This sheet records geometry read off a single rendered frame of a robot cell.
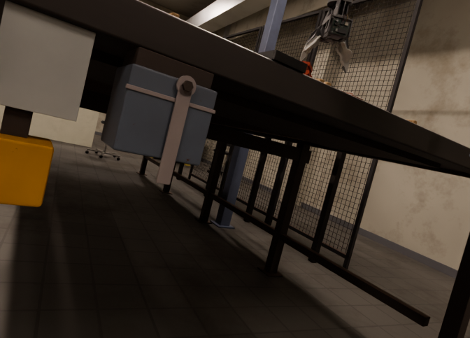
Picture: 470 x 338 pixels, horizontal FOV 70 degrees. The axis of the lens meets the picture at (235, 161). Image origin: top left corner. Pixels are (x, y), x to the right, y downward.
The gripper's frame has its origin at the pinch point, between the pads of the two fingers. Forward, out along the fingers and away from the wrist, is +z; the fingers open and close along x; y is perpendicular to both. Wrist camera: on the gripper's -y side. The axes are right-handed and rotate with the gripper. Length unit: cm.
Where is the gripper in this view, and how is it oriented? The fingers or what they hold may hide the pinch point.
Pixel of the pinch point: (322, 68)
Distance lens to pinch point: 112.7
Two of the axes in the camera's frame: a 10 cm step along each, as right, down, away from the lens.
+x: 9.7, 2.0, 1.2
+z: -2.1, 9.8, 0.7
